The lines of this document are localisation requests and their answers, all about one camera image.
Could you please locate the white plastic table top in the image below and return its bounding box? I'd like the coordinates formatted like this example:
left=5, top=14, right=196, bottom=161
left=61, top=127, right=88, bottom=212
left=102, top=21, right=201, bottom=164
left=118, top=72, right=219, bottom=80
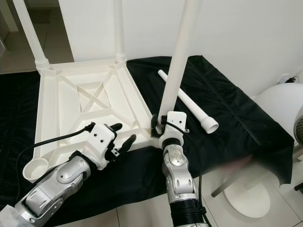
left=23, top=54, right=164, bottom=184

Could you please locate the white plastic table leg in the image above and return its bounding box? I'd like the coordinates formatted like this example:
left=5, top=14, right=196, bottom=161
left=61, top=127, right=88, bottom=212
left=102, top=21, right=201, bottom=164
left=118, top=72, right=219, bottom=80
left=158, top=0, right=202, bottom=120
left=13, top=0, right=52, bottom=71
left=158, top=70, right=219, bottom=134
left=114, top=0, right=127, bottom=63

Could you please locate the black cloth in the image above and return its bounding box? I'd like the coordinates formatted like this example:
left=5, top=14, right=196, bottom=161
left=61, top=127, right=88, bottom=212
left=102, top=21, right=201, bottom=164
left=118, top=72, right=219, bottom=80
left=0, top=55, right=295, bottom=223

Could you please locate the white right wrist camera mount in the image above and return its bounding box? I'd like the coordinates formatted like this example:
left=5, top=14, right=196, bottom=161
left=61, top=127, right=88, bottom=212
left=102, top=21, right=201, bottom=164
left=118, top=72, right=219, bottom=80
left=159, top=111, right=187, bottom=148

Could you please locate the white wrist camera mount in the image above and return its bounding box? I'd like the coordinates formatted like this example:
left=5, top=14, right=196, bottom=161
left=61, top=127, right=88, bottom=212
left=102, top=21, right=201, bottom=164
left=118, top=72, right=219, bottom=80
left=88, top=124, right=116, bottom=170
left=159, top=111, right=187, bottom=148

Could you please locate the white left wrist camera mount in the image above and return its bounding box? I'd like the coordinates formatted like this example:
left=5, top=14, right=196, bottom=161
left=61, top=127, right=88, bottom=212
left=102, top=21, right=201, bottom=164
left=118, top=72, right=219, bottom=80
left=88, top=124, right=116, bottom=170

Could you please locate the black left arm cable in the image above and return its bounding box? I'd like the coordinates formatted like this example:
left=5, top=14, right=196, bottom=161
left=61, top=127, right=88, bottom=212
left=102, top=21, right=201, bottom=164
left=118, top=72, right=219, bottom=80
left=15, top=122, right=96, bottom=199

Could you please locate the wall socket with black plug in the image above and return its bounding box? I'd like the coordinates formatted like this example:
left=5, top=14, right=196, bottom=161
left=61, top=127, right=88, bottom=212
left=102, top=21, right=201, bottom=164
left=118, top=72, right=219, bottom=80
left=282, top=73, right=301, bottom=85

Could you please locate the white door frame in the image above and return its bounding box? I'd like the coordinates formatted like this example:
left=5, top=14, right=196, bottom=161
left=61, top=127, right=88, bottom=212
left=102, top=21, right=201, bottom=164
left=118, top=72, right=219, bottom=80
left=0, top=0, right=19, bottom=34

